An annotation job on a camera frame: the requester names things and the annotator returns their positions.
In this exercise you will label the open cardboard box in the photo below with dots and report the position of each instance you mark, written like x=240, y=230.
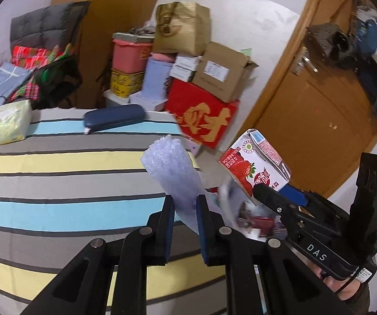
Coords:
x=221, y=72

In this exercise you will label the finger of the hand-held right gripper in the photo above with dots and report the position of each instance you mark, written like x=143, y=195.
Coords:
x=270, y=200
x=295, y=195

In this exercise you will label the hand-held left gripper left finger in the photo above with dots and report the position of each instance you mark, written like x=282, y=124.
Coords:
x=169, y=233

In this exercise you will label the blue and white hanging bag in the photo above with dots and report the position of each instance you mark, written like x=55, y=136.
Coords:
x=375, y=39

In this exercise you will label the person's right hand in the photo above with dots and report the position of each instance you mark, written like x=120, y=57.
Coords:
x=349, y=292

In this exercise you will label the lavender round box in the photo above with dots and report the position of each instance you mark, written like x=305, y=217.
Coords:
x=155, y=78

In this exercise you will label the grey tray of clutter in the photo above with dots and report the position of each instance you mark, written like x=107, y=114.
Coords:
x=134, y=36

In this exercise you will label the lavender bubble wrap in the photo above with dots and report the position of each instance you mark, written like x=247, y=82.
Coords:
x=175, y=174

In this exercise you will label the yellow patterned box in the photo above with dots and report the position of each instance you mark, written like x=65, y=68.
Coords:
x=126, y=83

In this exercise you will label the black and green bag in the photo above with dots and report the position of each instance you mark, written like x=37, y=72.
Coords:
x=60, y=78

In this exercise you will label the red gift box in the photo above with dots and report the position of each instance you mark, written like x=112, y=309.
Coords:
x=201, y=115

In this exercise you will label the small white box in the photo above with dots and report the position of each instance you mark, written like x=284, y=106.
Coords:
x=181, y=73
x=186, y=61

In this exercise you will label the strawberry milk carton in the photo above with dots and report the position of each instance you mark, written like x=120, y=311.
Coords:
x=257, y=167

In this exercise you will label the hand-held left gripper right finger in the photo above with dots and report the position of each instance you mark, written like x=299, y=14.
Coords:
x=202, y=236

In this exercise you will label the brown patterned handbag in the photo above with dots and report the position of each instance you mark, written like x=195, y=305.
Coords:
x=326, y=41

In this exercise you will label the white square box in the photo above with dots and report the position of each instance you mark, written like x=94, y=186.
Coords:
x=145, y=102

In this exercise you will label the wooden door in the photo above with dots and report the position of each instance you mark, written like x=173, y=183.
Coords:
x=306, y=115

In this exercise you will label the blue checked folded cloth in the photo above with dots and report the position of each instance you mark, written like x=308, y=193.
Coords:
x=1, y=82

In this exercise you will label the white storage box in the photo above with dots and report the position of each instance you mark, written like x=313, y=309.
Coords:
x=116, y=100

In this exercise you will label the navy glasses case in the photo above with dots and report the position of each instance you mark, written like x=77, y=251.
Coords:
x=114, y=118

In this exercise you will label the green tissue pack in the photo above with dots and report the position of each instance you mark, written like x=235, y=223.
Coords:
x=6, y=124

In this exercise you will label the wooden wardrobe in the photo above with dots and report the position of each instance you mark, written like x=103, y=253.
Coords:
x=116, y=3

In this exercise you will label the red plaid cloth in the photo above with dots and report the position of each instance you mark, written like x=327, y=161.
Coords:
x=34, y=59

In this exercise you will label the pink storage box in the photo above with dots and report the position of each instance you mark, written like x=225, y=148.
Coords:
x=131, y=57

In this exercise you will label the brown paper bag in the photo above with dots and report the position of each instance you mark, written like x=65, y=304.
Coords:
x=181, y=29

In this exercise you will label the person's right forearm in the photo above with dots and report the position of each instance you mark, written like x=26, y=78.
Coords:
x=363, y=298

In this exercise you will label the grey padded chair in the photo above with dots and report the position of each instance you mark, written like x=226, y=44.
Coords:
x=44, y=26

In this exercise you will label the white round trash bin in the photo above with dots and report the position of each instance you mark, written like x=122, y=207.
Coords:
x=231, y=210

